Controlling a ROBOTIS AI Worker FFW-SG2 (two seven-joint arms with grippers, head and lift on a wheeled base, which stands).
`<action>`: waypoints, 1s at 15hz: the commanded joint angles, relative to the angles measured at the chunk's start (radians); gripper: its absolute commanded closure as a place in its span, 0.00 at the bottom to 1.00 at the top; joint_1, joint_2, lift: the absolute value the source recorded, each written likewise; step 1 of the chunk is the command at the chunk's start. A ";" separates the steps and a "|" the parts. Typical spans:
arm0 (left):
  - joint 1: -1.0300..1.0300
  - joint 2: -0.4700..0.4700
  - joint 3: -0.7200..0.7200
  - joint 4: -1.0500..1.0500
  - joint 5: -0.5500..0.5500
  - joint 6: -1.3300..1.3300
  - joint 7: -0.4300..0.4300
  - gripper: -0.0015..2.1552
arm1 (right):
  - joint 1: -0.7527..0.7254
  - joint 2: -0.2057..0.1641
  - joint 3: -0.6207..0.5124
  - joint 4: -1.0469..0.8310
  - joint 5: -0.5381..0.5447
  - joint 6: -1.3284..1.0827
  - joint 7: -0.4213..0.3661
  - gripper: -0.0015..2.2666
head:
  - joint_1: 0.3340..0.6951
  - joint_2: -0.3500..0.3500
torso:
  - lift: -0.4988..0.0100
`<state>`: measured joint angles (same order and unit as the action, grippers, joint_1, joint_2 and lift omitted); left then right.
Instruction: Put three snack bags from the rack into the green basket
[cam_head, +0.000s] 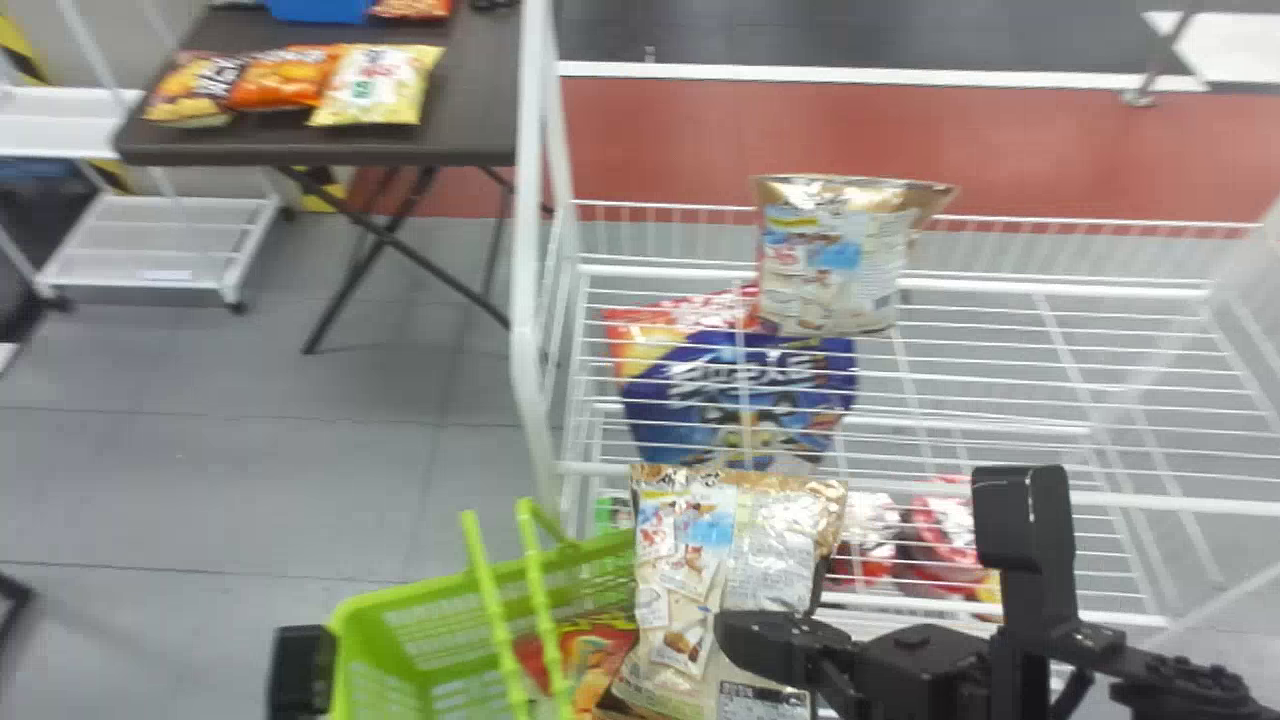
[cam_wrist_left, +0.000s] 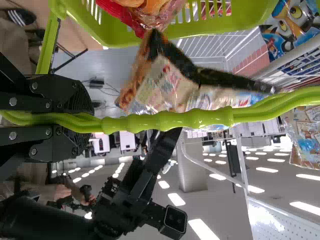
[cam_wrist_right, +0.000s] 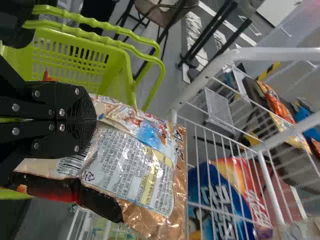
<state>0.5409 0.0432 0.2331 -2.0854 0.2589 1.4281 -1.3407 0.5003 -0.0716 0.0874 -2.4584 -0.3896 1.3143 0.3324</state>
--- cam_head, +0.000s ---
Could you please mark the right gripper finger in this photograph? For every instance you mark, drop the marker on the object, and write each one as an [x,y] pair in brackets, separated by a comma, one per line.
[775,645]

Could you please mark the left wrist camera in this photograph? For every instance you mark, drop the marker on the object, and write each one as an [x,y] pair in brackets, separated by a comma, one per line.
[300,675]

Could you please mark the red orange snack packet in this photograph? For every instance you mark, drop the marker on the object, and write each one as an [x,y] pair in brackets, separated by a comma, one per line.
[650,325]

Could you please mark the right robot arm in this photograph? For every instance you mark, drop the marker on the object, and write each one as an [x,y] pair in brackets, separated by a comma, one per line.
[1170,685]

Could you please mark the dark side table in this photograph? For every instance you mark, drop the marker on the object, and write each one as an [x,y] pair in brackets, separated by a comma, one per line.
[460,110]

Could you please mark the blue snack packet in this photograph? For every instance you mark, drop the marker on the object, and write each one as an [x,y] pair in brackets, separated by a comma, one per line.
[740,395]

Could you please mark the gold white snack packet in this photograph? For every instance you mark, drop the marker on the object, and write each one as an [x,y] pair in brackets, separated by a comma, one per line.
[835,260]
[700,560]

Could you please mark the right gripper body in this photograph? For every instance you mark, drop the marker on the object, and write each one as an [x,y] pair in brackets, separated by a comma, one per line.
[925,675]

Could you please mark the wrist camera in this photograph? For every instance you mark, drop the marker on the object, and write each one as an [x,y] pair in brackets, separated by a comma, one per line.
[300,675]
[1020,520]

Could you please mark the white shelf trolley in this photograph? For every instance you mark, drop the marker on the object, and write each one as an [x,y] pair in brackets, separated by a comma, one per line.
[150,245]

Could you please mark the orange yellow snack packet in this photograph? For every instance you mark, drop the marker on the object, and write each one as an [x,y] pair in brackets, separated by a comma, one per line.
[190,90]

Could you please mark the green snack packet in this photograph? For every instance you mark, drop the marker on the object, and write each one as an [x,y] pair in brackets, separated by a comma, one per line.
[613,512]

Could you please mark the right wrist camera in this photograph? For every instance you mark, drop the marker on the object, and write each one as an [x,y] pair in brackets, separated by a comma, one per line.
[1020,520]

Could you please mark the green basket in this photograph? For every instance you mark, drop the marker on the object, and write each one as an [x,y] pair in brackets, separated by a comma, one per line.
[420,640]

